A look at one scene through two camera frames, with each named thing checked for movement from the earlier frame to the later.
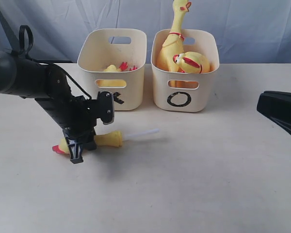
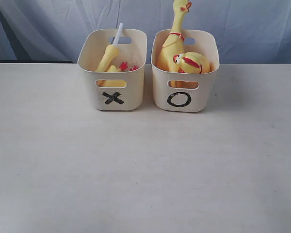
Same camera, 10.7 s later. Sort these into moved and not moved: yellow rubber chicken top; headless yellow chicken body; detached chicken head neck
Moved: detached chicken head neck
Not moved: yellow rubber chicken top; headless yellow chicken body
